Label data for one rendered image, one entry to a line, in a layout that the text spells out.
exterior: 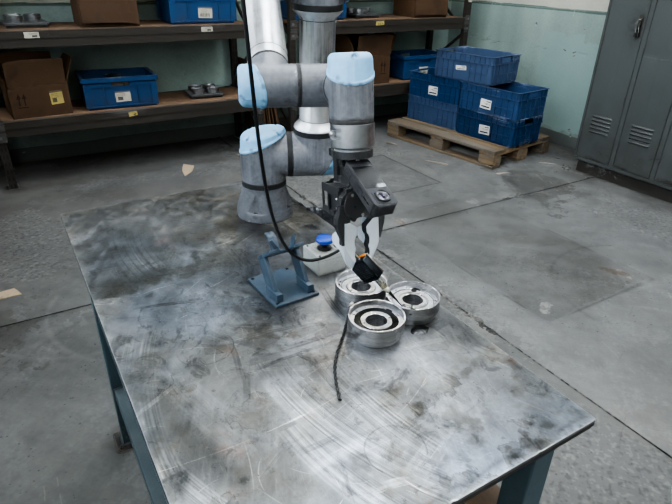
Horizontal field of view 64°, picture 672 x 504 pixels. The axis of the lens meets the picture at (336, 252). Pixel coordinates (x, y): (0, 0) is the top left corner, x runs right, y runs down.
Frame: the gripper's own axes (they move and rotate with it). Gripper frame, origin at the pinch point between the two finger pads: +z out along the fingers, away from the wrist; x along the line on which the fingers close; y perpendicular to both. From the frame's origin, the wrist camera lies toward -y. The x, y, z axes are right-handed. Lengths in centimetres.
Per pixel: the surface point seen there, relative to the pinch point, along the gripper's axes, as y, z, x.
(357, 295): 3.8, 8.7, -1.5
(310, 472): -24.5, 16.8, 24.1
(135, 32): 337, -50, -34
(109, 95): 353, -9, -13
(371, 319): -1.3, 11.5, -1.3
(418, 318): -5.6, 11.7, -8.9
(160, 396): -0.7, 13.8, 37.8
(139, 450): 53, 63, 38
